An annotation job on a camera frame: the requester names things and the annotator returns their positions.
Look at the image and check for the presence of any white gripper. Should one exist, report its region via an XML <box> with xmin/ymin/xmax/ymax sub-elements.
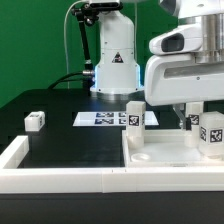
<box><xmin>144</xmin><ymin>54</ymin><xmax>224</xmax><ymax>131</ymax></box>

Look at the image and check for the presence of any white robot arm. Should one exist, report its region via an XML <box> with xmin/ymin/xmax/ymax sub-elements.
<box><xmin>72</xmin><ymin>0</ymin><xmax>224</xmax><ymax>112</ymax></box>

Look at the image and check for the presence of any white square table top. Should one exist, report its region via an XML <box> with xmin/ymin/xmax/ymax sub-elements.
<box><xmin>122</xmin><ymin>129</ymin><xmax>224</xmax><ymax>167</ymax></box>

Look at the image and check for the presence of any white cable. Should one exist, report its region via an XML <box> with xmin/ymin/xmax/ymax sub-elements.
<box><xmin>63</xmin><ymin>0</ymin><xmax>88</xmax><ymax>90</ymax></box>

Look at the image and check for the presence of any black cable bundle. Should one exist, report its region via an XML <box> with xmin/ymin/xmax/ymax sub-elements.
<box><xmin>48</xmin><ymin>6</ymin><xmax>98</xmax><ymax>90</ymax></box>

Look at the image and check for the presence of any white sheet with tags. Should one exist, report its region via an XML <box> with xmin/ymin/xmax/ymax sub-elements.
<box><xmin>73</xmin><ymin>111</ymin><xmax>159</xmax><ymax>127</ymax></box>

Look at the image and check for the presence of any white U-shaped obstacle fence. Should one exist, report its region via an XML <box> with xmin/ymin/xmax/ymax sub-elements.
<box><xmin>0</xmin><ymin>136</ymin><xmax>224</xmax><ymax>194</ymax></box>

